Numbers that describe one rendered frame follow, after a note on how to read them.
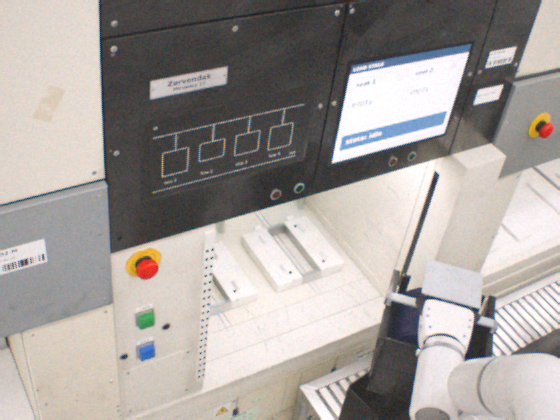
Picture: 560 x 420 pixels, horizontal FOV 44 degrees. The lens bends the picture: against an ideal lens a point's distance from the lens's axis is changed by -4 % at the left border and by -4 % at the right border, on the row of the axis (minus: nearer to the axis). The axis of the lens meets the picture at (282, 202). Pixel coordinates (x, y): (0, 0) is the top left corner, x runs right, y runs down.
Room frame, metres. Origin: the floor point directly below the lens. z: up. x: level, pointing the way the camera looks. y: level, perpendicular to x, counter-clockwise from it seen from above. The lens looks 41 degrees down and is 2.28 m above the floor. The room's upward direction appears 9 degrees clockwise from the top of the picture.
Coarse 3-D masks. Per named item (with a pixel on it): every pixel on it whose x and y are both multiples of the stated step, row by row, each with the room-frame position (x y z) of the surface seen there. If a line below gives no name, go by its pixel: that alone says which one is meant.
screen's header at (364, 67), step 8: (448, 48) 1.20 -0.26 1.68; (456, 48) 1.22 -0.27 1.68; (464, 48) 1.23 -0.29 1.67; (408, 56) 1.15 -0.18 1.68; (416, 56) 1.16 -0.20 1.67; (424, 56) 1.17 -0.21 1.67; (432, 56) 1.18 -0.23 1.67; (440, 56) 1.19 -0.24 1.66; (360, 64) 1.09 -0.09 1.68; (368, 64) 1.10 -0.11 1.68; (376, 64) 1.11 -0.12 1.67; (384, 64) 1.12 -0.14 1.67; (392, 64) 1.13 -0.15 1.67; (400, 64) 1.14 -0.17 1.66; (352, 72) 1.08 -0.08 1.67; (360, 72) 1.09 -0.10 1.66
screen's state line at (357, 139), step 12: (408, 120) 1.17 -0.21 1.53; (420, 120) 1.19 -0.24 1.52; (432, 120) 1.21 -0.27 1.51; (360, 132) 1.11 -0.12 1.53; (372, 132) 1.12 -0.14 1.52; (384, 132) 1.14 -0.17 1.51; (396, 132) 1.16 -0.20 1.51; (408, 132) 1.18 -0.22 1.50; (348, 144) 1.09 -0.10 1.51; (360, 144) 1.11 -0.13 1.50
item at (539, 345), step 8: (544, 336) 1.28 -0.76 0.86; (552, 336) 1.28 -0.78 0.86; (528, 344) 1.24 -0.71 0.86; (536, 344) 1.24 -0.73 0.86; (544, 344) 1.25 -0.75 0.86; (552, 344) 1.25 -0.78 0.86; (512, 352) 1.20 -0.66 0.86; (520, 352) 1.21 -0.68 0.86; (528, 352) 1.21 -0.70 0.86; (536, 352) 1.21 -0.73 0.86; (544, 352) 1.22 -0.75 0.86; (552, 352) 1.22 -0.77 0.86
